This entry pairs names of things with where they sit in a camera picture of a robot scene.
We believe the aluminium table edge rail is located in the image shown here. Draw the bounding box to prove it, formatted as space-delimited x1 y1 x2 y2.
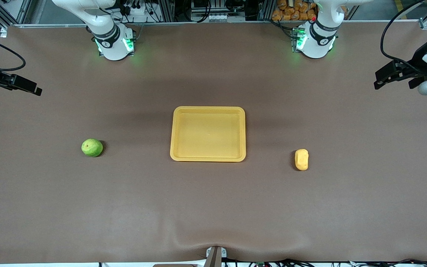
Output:
4 19 427 29

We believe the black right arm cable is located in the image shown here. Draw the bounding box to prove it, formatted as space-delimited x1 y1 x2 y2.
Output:
0 32 26 71

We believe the white power strip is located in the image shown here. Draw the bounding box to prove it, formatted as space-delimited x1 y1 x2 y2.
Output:
123 2 153 19

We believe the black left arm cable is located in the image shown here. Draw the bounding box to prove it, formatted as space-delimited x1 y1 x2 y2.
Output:
380 0 427 67

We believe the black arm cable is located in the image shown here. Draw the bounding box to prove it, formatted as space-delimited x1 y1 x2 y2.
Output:
380 0 427 67
0 32 26 71

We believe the orange packaged snacks pile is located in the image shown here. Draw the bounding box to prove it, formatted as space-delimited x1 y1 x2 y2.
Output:
272 0 317 21

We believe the yellow plastic tray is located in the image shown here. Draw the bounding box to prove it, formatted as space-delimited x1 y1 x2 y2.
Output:
170 106 246 162

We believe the green apple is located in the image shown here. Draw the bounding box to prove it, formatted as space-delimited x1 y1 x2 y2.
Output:
81 138 103 158

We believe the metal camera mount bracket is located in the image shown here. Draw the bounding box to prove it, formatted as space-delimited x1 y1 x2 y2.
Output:
205 246 227 267

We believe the yellow potato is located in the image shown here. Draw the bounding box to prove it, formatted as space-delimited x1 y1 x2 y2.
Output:
295 149 309 171

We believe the brown table mat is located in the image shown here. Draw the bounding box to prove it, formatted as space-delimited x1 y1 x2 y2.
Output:
0 20 427 264

